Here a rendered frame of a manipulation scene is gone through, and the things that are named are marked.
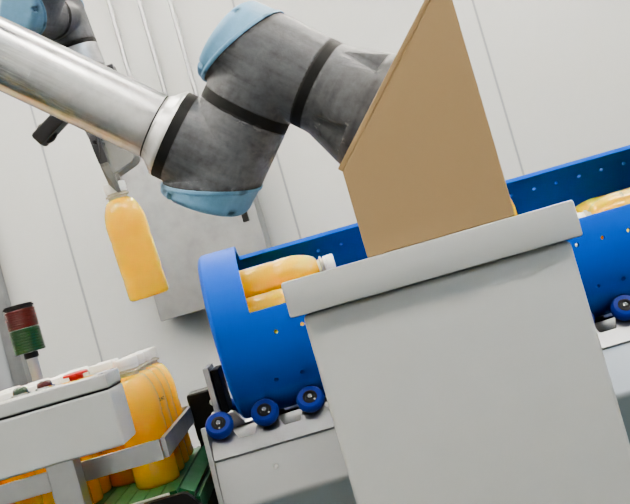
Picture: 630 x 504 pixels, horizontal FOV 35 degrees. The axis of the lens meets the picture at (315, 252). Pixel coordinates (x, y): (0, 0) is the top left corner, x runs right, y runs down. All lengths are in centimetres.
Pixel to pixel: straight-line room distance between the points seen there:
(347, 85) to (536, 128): 391
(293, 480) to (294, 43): 70
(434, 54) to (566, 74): 404
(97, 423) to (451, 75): 67
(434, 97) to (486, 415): 34
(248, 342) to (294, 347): 7
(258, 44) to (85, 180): 405
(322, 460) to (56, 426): 43
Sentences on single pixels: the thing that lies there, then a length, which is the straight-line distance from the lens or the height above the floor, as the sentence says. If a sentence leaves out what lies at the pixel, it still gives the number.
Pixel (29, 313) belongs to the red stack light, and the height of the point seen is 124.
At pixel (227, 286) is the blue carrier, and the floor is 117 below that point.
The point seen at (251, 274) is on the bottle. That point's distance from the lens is 165.
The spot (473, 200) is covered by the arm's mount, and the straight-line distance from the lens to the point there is 106.
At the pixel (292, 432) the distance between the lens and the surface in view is 158.
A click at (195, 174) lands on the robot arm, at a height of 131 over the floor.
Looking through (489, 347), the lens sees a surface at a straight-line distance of 107.
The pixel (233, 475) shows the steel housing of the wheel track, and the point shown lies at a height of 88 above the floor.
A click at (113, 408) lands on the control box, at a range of 137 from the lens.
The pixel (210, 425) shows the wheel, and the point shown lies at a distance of 159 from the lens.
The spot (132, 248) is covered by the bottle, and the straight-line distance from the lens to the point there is 171.
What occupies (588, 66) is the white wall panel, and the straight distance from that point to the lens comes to 514.
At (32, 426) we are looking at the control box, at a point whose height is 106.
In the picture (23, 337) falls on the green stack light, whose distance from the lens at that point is 208.
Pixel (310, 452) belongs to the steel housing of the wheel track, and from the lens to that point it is 158.
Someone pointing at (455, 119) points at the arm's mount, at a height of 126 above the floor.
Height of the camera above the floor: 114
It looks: 1 degrees up
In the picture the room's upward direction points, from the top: 16 degrees counter-clockwise
